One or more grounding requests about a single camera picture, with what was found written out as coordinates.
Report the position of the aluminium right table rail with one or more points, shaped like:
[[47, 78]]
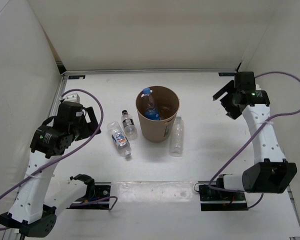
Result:
[[292, 200]]

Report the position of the orange blue label bottle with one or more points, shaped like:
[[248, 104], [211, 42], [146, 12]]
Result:
[[119, 139]]

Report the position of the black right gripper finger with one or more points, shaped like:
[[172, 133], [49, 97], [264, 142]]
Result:
[[233, 111], [228, 88]]

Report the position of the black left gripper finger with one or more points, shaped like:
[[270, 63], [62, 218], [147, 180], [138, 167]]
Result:
[[90, 116], [86, 132]]

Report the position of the black label plastic bottle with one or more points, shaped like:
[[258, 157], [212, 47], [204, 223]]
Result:
[[129, 127]]

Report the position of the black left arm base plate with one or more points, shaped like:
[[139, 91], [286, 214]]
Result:
[[102, 190]]

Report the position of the brown cylindrical waste bin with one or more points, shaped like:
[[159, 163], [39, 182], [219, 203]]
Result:
[[168, 104]]

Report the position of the aluminium table rail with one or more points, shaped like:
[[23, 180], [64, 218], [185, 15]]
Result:
[[292, 200], [60, 90]]

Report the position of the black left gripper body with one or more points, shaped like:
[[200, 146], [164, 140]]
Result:
[[79, 127]]

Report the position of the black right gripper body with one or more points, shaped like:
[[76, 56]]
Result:
[[235, 92]]

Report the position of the clear unlabelled plastic bottle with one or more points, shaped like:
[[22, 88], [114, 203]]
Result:
[[177, 137]]

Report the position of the blue label water bottle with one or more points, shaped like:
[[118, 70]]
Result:
[[149, 106]]

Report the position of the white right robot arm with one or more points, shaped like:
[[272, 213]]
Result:
[[271, 173]]

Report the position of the aluminium left table rail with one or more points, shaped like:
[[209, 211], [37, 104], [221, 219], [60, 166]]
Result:
[[60, 90]]

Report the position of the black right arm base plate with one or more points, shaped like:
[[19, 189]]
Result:
[[219, 201]]

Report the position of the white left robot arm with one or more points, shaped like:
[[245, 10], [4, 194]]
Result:
[[32, 213]]

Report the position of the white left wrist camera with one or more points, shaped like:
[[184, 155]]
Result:
[[74, 97]]

